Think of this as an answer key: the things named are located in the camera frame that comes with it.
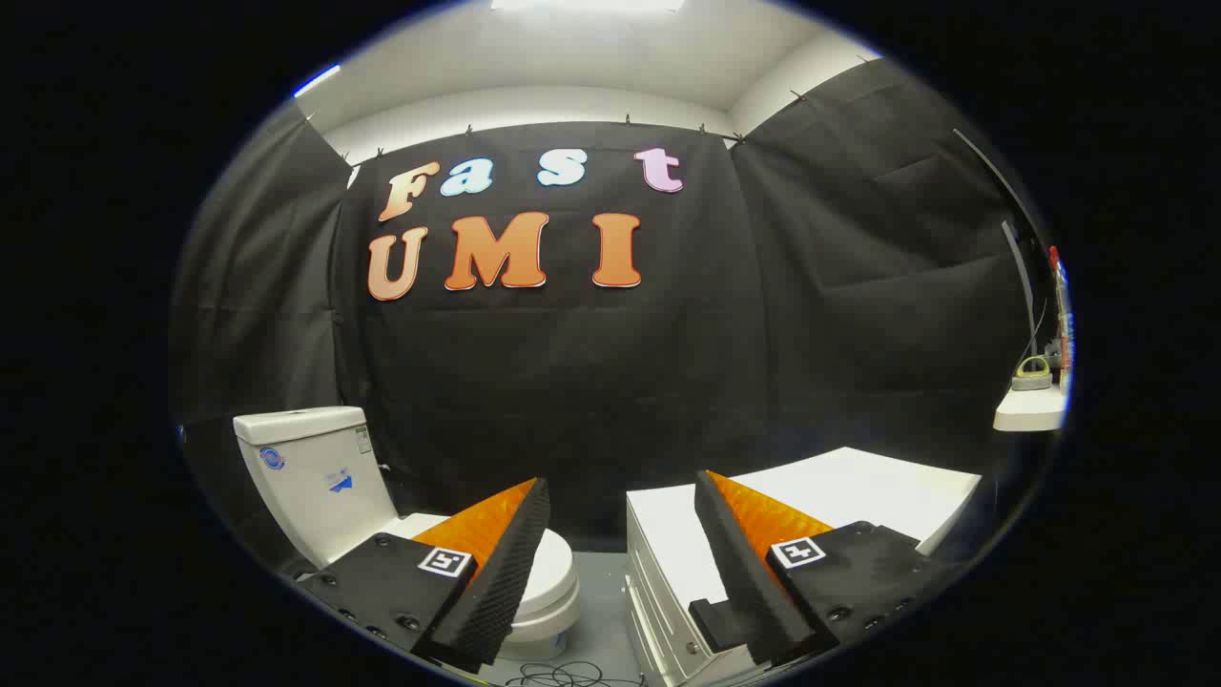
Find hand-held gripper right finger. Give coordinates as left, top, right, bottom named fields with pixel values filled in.
left=689, top=469, right=955, bottom=667

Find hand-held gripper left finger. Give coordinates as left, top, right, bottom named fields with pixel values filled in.
left=303, top=477, right=552, bottom=674

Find white toilet lid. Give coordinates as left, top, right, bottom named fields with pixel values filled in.
left=382, top=513, right=578, bottom=604

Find white toilet seat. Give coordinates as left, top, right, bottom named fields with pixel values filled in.
left=513, top=584, right=581, bottom=629

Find white toilet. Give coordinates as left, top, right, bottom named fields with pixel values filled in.
left=234, top=407, right=581, bottom=661

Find white drawer cabinet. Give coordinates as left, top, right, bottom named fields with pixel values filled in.
left=625, top=447, right=983, bottom=687

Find black backdrop cloth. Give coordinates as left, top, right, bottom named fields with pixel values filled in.
left=170, top=57, right=1050, bottom=573

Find black floor cables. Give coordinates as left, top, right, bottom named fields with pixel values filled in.
left=504, top=660, right=650, bottom=687

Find white wall shelf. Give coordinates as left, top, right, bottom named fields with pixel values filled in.
left=992, top=382, right=1067, bottom=433

